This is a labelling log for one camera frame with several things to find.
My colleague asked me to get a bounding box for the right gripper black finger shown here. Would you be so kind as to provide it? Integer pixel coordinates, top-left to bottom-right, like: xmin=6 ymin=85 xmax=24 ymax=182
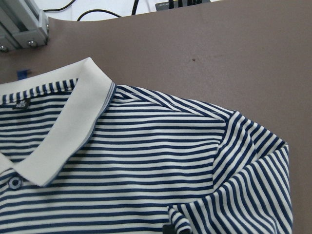
xmin=162 ymin=224 xmax=176 ymax=234

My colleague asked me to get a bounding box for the blue white striped polo shirt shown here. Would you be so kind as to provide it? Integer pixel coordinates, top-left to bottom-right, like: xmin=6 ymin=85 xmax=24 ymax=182
xmin=0 ymin=58 xmax=293 ymax=234

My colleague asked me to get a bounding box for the grey box on desk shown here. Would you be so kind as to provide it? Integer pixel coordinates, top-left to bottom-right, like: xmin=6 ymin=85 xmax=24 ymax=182
xmin=155 ymin=0 xmax=178 ymax=11

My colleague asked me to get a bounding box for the black desk cable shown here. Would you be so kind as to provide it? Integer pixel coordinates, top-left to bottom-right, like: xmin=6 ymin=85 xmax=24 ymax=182
xmin=42 ymin=0 xmax=139 ymax=22

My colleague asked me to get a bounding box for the aluminium frame post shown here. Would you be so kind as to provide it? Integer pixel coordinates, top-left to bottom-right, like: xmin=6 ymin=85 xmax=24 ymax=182
xmin=0 ymin=0 xmax=49 ymax=53

